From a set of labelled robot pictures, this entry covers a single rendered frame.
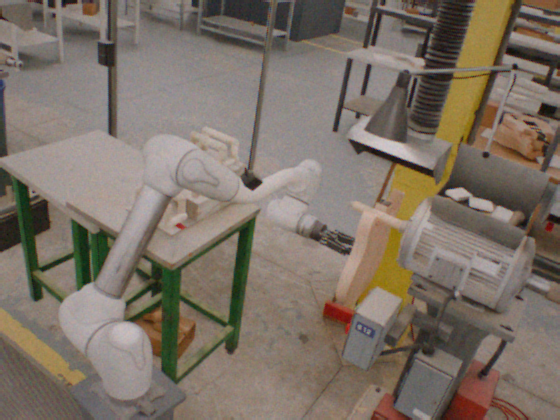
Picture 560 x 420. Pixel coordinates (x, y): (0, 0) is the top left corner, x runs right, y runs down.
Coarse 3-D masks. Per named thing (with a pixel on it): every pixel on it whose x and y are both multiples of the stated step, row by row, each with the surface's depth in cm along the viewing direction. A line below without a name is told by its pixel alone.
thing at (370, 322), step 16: (368, 304) 153; (384, 304) 154; (400, 304) 156; (352, 320) 151; (368, 320) 148; (384, 320) 148; (352, 336) 153; (368, 336) 150; (384, 336) 155; (352, 352) 156; (368, 352) 152; (384, 352) 166; (368, 368) 155
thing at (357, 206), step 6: (354, 204) 175; (360, 204) 175; (360, 210) 175; (366, 210) 173; (372, 210) 173; (378, 216) 172; (384, 216) 171; (390, 216) 171; (384, 222) 171; (390, 222) 170; (396, 222) 169; (396, 228) 170
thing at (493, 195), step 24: (456, 168) 159; (480, 168) 155; (504, 168) 151; (528, 168) 147; (456, 192) 152; (480, 192) 158; (504, 192) 154; (528, 192) 150; (456, 216) 150; (480, 216) 146; (504, 216) 145; (528, 216) 152; (504, 240) 144
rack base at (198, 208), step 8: (184, 192) 212; (192, 200) 208; (200, 200) 209; (208, 200) 211; (216, 200) 217; (176, 208) 214; (192, 208) 209; (200, 208) 209; (208, 208) 214; (216, 208) 219; (192, 216) 211; (200, 216) 211
